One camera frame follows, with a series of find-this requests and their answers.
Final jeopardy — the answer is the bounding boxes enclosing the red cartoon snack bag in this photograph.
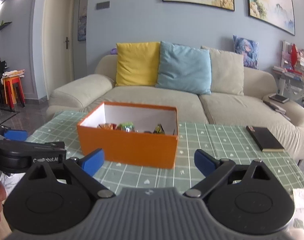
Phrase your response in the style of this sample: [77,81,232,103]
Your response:
[97,123,117,130]

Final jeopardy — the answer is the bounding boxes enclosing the green candy bag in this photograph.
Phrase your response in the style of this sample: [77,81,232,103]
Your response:
[116,122,137,132]

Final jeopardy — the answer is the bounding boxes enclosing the black yellow snack packet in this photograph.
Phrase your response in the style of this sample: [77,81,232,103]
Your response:
[153,124,165,134]

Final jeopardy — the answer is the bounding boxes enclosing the phone on sofa arm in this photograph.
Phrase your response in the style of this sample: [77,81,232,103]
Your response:
[269,94,289,103]

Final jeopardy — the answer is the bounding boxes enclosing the green checked tablecloth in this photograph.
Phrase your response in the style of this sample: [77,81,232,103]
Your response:
[24,109,304,196]

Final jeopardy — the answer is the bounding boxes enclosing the red orange stacked stools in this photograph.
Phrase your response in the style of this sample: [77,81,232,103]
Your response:
[3,76,25,112]

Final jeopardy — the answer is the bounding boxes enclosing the orange cardboard box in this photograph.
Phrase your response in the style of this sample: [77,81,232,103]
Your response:
[77,102,179,169]

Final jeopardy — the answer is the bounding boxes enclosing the black notebook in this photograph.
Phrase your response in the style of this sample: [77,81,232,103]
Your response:
[246,126,284,152]

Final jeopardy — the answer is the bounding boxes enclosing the beige sofa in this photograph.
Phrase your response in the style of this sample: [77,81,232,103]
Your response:
[46,55,304,161]

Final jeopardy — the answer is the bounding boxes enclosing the light blue cushion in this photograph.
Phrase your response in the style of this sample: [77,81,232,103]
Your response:
[155,41,212,95]

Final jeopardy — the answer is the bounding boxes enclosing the beige cushion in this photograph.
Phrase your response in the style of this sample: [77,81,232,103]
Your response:
[201,46,244,95]

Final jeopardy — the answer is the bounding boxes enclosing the white printed table cloth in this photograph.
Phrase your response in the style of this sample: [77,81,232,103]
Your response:
[292,188,304,229]

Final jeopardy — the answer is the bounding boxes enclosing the yellow cushion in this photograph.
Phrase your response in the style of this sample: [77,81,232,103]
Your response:
[116,42,160,86]

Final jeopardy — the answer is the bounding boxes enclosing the white door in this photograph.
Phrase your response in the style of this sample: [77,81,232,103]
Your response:
[42,0,74,97]

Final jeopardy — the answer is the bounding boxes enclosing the white desk with books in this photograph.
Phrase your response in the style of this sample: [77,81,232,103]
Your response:
[272,41,304,107]

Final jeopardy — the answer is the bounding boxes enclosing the anime print cushion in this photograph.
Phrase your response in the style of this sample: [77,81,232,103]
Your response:
[233,35,258,69]

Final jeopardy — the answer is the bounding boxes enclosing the framed landscape painting right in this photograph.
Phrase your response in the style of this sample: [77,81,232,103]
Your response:
[248,0,296,36]

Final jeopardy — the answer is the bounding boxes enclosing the wall poster by door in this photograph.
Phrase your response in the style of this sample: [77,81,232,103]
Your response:
[77,0,88,41]

